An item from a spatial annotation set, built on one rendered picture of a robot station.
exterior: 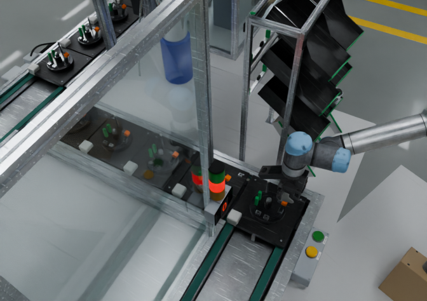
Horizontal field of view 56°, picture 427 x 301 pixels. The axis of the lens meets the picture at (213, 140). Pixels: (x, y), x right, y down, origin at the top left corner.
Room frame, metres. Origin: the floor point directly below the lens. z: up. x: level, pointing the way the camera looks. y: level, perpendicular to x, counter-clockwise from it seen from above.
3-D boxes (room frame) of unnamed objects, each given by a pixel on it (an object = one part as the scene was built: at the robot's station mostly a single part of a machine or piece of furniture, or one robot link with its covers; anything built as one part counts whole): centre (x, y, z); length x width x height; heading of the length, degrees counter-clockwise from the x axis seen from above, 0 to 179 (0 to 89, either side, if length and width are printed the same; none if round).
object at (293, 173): (0.76, -0.26, 1.31); 0.08 x 0.08 x 0.05
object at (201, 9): (0.70, 0.02, 1.46); 0.03 x 0.03 x 1.00; 59
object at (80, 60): (1.71, 0.81, 1.01); 0.24 x 0.24 x 0.13; 59
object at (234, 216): (0.75, -0.07, 0.97); 0.05 x 0.05 x 0.04; 59
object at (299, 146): (0.75, -0.26, 1.39); 0.09 x 0.08 x 0.11; 71
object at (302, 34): (1.16, -0.28, 1.26); 0.36 x 0.21 x 0.80; 149
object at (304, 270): (0.60, -0.35, 0.93); 0.21 x 0.07 x 0.06; 149
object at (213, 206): (0.68, -0.01, 1.29); 0.12 x 0.05 x 0.25; 149
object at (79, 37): (1.92, 0.68, 1.01); 0.24 x 0.24 x 0.13; 59
